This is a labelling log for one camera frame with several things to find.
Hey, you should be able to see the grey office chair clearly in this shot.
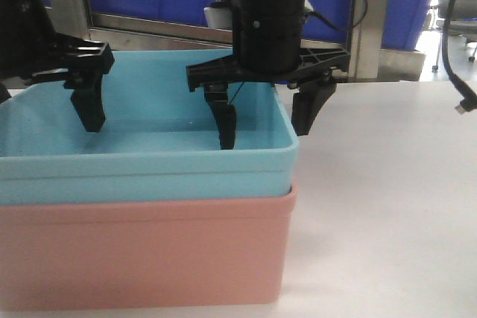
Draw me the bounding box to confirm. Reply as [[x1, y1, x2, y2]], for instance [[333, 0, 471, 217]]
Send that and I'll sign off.
[[432, 0, 476, 72]]

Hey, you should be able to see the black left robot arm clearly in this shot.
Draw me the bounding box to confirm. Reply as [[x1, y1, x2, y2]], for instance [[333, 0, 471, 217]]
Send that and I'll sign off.
[[1, 0, 115, 133]]

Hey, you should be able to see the large blue crate right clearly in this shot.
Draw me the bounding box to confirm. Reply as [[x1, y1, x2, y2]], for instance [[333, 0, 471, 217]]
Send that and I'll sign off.
[[303, 0, 431, 51]]

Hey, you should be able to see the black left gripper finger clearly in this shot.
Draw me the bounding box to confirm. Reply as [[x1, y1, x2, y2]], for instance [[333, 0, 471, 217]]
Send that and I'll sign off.
[[63, 71, 106, 133]]

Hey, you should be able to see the pink plastic box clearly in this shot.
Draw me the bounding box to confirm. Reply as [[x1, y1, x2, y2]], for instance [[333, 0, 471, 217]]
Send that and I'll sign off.
[[1, 189, 297, 311]]

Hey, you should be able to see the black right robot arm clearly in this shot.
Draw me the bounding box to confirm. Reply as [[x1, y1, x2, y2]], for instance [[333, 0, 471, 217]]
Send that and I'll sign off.
[[186, 0, 350, 150]]

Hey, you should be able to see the black hanging usb cable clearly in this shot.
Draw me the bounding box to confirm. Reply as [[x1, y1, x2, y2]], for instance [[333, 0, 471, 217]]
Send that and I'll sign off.
[[441, 0, 477, 115]]

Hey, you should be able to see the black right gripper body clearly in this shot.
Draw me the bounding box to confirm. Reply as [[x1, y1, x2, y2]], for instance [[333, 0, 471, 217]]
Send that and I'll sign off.
[[186, 48, 350, 92]]

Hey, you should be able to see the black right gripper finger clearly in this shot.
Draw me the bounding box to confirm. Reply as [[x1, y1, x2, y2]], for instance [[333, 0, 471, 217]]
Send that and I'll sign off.
[[204, 83, 237, 150], [291, 73, 337, 136]]

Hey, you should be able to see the stainless steel shelf rack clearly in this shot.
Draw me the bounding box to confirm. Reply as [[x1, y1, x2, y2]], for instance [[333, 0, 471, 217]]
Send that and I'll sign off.
[[48, 0, 426, 82]]

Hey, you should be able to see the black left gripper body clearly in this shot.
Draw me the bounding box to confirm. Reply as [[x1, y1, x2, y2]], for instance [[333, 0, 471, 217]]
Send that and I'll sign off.
[[1, 0, 114, 86]]

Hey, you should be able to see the light blue plastic box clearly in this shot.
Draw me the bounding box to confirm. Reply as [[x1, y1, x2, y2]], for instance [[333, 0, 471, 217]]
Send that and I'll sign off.
[[1, 50, 299, 205]]

